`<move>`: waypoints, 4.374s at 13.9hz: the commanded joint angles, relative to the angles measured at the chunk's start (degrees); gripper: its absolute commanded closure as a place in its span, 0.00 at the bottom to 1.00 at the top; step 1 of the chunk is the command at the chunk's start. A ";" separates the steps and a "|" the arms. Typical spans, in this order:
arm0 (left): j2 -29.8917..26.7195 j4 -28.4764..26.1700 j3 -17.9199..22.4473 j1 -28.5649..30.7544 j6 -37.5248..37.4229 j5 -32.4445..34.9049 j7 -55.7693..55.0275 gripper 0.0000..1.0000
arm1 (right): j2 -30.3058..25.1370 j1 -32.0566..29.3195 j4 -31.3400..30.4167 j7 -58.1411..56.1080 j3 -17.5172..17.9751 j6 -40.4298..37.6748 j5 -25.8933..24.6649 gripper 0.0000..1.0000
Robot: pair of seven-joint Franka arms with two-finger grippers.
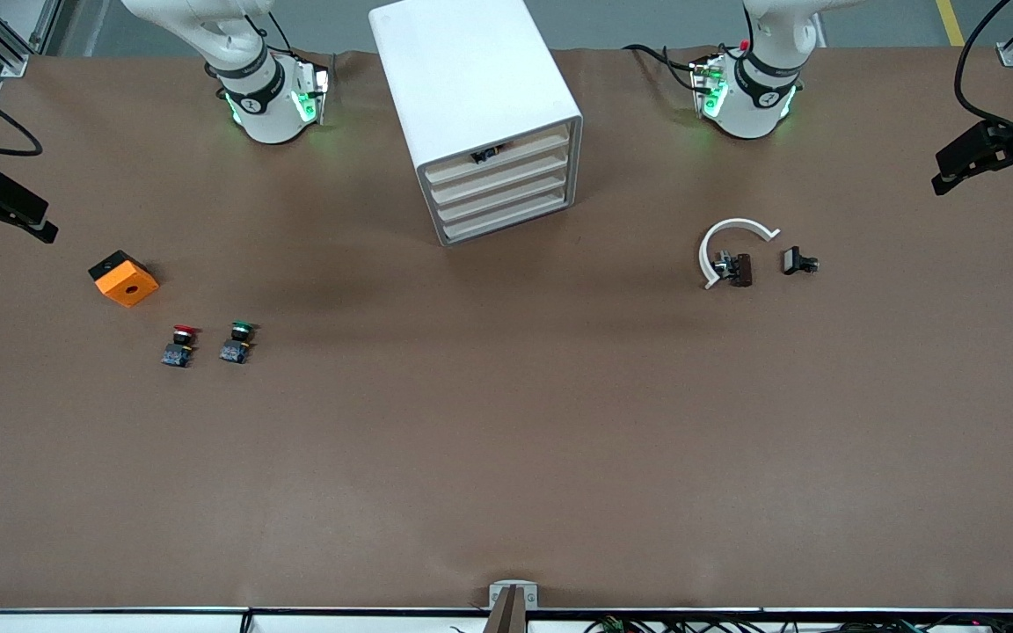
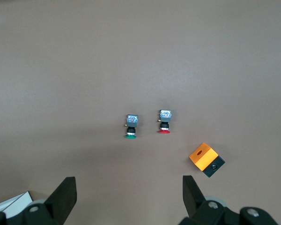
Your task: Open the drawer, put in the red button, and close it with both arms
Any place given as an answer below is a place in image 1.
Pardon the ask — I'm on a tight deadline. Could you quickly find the white table edge rail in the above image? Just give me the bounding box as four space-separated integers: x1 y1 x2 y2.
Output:
0 608 1013 633

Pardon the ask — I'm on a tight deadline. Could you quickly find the green push button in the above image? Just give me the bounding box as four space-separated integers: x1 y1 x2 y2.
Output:
219 321 259 365

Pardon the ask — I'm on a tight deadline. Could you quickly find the white curved plastic arc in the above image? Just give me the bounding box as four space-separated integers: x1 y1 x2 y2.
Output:
698 218 781 291

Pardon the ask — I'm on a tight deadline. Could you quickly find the dark brown electrical component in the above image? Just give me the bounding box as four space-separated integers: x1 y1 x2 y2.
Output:
713 251 754 288

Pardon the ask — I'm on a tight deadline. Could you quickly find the white drawer cabinet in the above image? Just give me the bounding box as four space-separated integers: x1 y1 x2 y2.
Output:
368 0 584 247

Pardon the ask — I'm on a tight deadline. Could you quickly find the brown table cover sheet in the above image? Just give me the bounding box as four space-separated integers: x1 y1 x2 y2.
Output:
0 46 1013 612

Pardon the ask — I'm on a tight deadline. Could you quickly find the grey metal mount bracket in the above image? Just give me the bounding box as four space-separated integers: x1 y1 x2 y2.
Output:
488 580 540 610

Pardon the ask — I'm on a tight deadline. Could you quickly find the yellow floor tape strip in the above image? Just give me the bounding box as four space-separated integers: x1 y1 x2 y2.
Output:
936 0 966 47

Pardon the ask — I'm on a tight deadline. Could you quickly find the dark brown upright bar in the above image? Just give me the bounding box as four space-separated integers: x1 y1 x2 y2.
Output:
484 586 528 633

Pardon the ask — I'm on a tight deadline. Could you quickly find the white plastic drawer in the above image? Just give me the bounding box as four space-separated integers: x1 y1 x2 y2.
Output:
428 145 574 204
423 126 572 184
440 184 579 246
434 164 577 224

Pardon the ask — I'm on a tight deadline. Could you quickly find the red push button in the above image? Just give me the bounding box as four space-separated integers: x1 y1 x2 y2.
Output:
162 324 200 368

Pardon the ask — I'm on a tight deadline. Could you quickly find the black arm base cable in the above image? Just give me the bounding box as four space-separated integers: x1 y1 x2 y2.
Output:
623 42 705 93

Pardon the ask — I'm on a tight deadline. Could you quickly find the orange box with hole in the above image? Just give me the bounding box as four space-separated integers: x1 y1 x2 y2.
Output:
88 250 160 309

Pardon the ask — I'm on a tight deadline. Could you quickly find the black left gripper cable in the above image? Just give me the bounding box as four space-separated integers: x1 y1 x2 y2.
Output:
953 0 1013 126

